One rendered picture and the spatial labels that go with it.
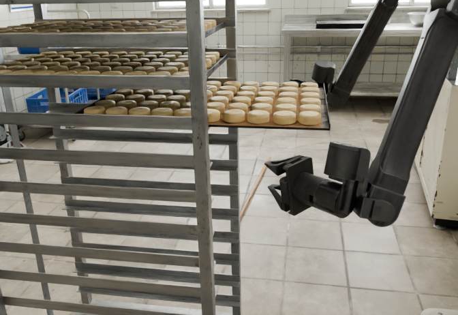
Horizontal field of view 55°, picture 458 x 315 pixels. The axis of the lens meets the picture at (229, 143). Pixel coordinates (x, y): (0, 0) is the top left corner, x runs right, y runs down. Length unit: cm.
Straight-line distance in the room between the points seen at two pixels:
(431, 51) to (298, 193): 33
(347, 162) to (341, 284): 150
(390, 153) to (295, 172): 17
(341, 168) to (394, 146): 10
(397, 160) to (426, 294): 153
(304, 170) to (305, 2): 458
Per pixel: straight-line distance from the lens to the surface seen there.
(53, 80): 107
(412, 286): 231
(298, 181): 83
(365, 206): 78
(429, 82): 81
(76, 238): 179
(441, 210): 271
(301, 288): 218
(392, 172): 79
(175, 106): 109
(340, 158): 77
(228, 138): 141
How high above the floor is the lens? 134
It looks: 20 degrees down
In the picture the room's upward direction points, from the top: 1 degrees counter-clockwise
